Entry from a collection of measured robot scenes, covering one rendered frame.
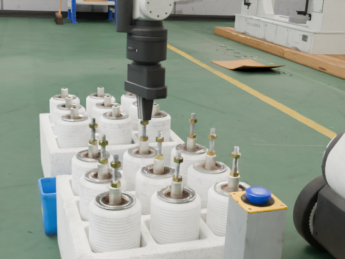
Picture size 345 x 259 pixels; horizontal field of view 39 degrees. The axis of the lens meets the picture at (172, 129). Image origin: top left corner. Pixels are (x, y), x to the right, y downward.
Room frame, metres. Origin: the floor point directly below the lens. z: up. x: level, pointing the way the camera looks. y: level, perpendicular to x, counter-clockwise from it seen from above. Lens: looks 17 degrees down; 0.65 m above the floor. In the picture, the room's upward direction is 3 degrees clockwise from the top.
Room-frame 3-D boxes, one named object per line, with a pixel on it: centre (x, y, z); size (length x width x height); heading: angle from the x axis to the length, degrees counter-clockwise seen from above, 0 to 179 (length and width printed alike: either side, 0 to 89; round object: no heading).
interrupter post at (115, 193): (0.82, 0.10, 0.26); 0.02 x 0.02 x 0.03
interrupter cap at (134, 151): (1.08, 0.06, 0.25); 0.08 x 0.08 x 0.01
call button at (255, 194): (0.72, -0.14, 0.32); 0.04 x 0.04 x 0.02
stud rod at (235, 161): (0.89, -0.12, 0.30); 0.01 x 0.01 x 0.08
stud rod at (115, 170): (0.82, 0.10, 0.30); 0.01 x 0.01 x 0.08
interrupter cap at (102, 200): (0.82, 0.10, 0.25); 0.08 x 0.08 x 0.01
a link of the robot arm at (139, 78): (1.08, 0.06, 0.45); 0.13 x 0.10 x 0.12; 39
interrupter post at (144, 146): (1.08, 0.06, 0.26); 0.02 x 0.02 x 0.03
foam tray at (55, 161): (1.48, 0.21, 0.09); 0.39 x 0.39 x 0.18; 19
